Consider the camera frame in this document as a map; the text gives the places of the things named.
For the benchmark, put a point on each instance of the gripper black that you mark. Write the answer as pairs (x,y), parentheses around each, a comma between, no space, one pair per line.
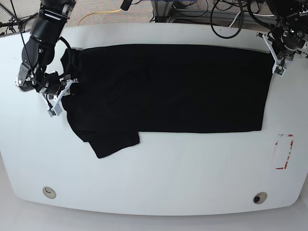
(286,43)
(51,84)

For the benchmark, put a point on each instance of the black graphic T-shirt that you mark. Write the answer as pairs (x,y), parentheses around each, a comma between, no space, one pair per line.
(127,89)

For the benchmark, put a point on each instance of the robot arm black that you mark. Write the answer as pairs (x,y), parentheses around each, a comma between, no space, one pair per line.
(290,14)
(39,51)

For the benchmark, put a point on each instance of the black tripod legs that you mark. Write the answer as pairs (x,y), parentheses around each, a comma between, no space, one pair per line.
(25,13)

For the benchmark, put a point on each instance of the red tape rectangle marking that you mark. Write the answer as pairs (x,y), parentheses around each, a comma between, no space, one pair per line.
(282,151)

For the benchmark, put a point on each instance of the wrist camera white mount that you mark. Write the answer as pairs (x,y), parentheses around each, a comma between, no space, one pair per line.
(281,60)
(53,101)

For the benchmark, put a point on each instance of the left table cable grommet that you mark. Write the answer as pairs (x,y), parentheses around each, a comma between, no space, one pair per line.
(49,192)

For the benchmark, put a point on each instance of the table cable grommet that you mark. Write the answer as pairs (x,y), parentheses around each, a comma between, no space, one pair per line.
(260,198)
(49,192)

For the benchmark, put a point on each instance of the aluminium frame post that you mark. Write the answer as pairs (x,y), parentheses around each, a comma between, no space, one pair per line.
(161,10)

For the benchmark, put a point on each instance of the right table cable grommet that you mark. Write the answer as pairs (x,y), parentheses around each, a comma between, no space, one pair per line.
(260,198)

